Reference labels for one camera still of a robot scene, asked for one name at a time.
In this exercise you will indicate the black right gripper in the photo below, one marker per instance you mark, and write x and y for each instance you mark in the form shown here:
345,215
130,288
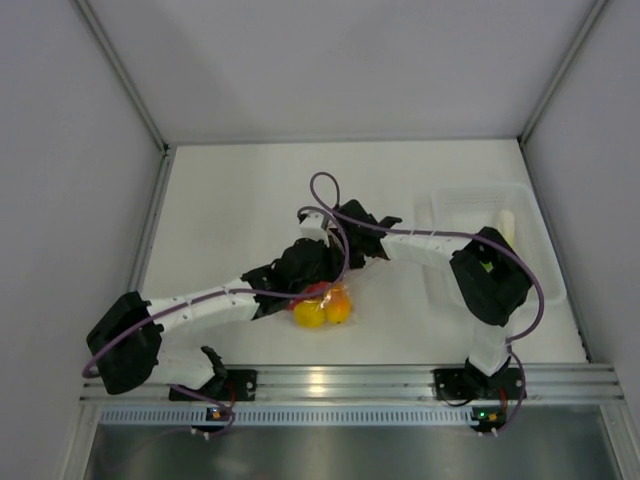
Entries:
357,263

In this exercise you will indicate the green toy pepper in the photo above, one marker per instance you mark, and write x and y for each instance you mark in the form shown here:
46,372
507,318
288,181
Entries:
484,265

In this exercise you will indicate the slotted white cable duct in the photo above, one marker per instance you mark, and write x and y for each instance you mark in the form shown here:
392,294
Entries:
254,415

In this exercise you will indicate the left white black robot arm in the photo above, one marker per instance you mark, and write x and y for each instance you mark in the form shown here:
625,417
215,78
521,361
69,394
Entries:
140,340

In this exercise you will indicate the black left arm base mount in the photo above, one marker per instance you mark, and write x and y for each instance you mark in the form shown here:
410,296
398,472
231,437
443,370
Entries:
226,385

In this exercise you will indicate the yellow toy pepper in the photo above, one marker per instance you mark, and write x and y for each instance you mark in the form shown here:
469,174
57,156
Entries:
310,314

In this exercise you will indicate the orange toy pepper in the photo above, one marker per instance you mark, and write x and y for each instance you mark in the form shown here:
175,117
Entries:
338,306

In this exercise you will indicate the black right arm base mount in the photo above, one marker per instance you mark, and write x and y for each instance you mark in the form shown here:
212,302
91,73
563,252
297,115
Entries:
457,385

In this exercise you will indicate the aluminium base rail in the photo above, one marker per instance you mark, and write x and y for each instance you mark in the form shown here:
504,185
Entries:
545,384

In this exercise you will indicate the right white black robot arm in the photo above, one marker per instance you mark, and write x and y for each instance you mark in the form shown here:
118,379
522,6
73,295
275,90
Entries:
490,277

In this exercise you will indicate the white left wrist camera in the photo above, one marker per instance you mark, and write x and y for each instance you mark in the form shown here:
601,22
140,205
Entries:
313,226

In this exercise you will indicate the pale green toy celery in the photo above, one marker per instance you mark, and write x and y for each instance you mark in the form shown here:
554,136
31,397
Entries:
506,225

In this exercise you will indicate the aluminium frame post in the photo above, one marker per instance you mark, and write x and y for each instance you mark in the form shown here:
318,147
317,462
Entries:
100,36

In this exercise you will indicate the red toy pepper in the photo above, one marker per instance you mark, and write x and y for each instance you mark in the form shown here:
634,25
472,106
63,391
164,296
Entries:
317,290

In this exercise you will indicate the clear polka dot zip bag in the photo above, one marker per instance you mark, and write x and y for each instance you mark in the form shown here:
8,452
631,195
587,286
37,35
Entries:
342,282

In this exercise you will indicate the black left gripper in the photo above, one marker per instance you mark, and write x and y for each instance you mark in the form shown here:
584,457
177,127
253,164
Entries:
331,253

